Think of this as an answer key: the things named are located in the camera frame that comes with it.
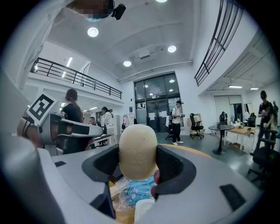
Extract cream bar of soap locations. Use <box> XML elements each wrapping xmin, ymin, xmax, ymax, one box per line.
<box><xmin>119</xmin><ymin>124</ymin><xmax>158</xmax><ymax>181</ymax></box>

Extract black balcony railing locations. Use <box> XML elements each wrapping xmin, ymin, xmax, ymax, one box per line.
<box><xmin>30</xmin><ymin>57</ymin><xmax>123</xmax><ymax>100</ymax></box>
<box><xmin>194</xmin><ymin>0</ymin><xmax>245</xmax><ymax>87</ymax></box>

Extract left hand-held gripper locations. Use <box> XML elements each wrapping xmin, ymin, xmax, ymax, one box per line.
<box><xmin>26</xmin><ymin>93</ymin><xmax>112</xmax><ymax>156</ymax></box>

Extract black head camera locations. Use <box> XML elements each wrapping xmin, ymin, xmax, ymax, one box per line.
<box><xmin>111</xmin><ymin>3</ymin><xmax>127</xmax><ymax>21</ymax></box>

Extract clothes rack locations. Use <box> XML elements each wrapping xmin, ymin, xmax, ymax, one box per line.
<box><xmin>121</xmin><ymin>113</ymin><xmax>136</xmax><ymax>132</ymax></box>

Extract black office chair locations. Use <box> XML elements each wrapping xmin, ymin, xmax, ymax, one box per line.
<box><xmin>189</xmin><ymin>113</ymin><xmax>205</xmax><ymax>140</ymax></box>
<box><xmin>246</xmin><ymin>128</ymin><xmax>280</xmax><ymax>189</ymax></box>

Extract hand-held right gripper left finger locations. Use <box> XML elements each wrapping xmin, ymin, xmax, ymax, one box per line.
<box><xmin>37</xmin><ymin>143</ymin><xmax>120</xmax><ymax>220</ymax></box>

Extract person's left forearm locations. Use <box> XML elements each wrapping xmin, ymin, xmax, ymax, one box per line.
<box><xmin>17</xmin><ymin>117</ymin><xmax>43</xmax><ymax>148</ymax></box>

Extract white plastic cup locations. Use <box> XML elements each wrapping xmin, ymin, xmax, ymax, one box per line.
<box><xmin>134</xmin><ymin>198</ymin><xmax>155</xmax><ymax>222</ymax></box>

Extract round black table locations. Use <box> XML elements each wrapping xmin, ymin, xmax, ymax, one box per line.
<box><xmin>208</xmin><ymin>124</ymin><xmax>236</xmax><ymax>156</ymax></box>

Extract wooden desk white legs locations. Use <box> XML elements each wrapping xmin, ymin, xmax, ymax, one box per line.
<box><xmin>227</xmin><ymin>126</ymin><xmax>258</xmax><ymax>151</ymax></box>

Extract pack of blue masks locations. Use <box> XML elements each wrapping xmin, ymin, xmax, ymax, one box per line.
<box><xmin>125</xmin><ymin>176</ymin><xmax>157</xmax><ymax>207</ymax></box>

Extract ceiling air conditioner unit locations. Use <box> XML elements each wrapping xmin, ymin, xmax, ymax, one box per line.
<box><xmin>130</xmin><ymin>46</ymin><xmax>158</xmax><ymax>61</ymax></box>

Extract cardboard box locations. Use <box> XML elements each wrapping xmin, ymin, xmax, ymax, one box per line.
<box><xmin>186</xmin><ymin>113</ymin><xmax>203</xmax><ymax>134</ymax></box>

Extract dark glass entrance door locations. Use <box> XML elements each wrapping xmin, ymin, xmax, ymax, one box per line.
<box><xmin>133</xmin><ymin>73</ymin><xmax>182</xmax><ymax>133</ymax></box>

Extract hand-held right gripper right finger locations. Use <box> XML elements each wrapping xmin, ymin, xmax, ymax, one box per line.
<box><xmin>134</xmin><ymin>144</ymin><xmax>264</xmax><ymax>224</ymax></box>

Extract round wooden table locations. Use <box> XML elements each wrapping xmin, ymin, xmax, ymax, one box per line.
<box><xmin>157</xmin><ymin>143</ymin><xmax>213</xmax><ymax>158</ymax></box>

